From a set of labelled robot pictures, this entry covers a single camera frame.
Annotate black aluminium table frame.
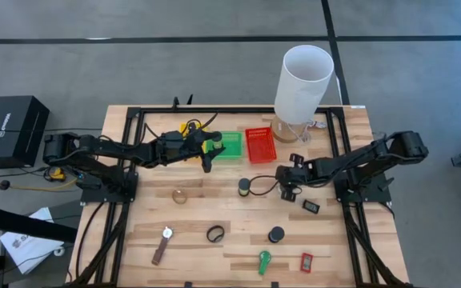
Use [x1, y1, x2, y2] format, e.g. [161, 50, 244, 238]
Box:
[64, 104, 414, 288]

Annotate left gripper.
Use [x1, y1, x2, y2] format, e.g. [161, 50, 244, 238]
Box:
[162, 122, 226, 174]

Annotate red plastic basket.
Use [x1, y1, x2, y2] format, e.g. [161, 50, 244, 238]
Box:
[244, 126, 278, 164]

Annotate yellow cable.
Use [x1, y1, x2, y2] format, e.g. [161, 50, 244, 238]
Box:
[10, 167, 79, 192]

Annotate red digital clock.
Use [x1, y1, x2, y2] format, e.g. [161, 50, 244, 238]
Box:
[299, 252, 315, 274]

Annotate black digital clock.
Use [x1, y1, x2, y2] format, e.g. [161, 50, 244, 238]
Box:
[302, 198, 321, 215]

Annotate white printed papers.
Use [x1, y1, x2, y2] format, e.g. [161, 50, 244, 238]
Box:
[0, 206, 66, 275]

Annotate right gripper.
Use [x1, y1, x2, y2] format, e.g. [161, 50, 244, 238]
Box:
[275, 153, 316, 203]

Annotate black desk frame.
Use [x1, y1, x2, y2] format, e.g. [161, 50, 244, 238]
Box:
[0, 118, 78, 288]

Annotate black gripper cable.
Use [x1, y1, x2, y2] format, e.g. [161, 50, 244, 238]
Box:
[144, 112, 219, 139]
[248, 174, 282, 197]

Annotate black cardboard box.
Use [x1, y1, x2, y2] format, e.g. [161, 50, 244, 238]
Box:
[0, 94, 50, 169]

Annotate black band wristwatch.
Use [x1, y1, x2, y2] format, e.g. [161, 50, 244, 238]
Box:
[206, 224, 226, 244]

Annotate brown leather strap wristwatch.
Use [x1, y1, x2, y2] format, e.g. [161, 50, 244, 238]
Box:
[151, 226, 174, 266]

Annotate green plastic basket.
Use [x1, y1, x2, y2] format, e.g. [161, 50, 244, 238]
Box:
[210, 130, 243, 160]

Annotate clear lamp cord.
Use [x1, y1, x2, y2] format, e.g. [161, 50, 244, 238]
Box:
[288, 118, 328, 143]

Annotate white shade table lamp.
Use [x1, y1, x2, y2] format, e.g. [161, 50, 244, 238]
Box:
[270, 44, 335, 144]

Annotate yellow plastic basket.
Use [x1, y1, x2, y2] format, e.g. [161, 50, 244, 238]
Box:
[178, 122, 210, 155]

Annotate blue sand hourglass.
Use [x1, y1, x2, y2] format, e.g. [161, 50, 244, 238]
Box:
[267, 226, 286, 244]

